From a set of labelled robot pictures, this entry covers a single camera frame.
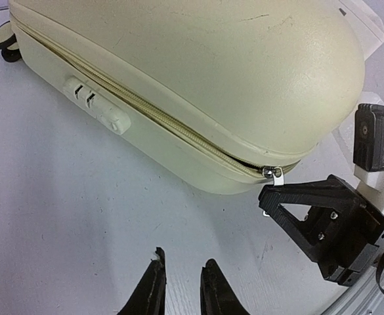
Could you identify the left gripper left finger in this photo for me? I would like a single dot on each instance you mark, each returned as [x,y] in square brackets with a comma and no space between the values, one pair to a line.
[149,295]

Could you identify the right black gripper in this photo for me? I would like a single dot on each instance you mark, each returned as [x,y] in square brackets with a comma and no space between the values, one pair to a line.
[333,225]

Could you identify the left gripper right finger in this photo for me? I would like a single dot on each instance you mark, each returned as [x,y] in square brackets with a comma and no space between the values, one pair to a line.
[216,294]

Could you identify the pale green hard-shell suitcase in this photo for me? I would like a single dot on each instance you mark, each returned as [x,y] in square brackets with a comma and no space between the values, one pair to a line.
[217,92]

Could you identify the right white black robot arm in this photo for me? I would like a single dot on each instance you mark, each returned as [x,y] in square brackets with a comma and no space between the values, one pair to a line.
[364,296]

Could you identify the white three-drawer storage cabinet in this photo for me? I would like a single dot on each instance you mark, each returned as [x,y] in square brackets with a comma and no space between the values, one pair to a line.
[367,25]

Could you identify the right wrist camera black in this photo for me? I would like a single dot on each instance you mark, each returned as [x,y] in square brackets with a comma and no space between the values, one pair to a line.
[368,155]

